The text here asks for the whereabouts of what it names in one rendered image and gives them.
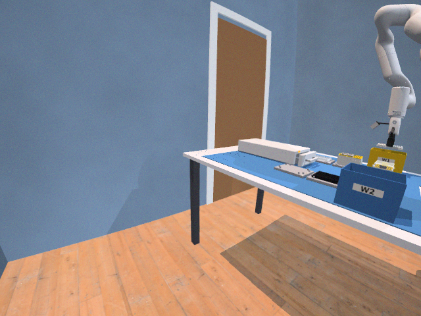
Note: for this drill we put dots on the yellow open-top bin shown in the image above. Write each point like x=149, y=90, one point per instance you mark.
x=389, y=156

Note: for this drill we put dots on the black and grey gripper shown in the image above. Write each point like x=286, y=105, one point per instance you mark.
x=393, y=130

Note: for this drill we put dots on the blue bench mat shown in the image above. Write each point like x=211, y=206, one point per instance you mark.
x=409, y=214

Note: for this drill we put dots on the blue waste bin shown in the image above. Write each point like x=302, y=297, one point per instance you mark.
x=372, y=191

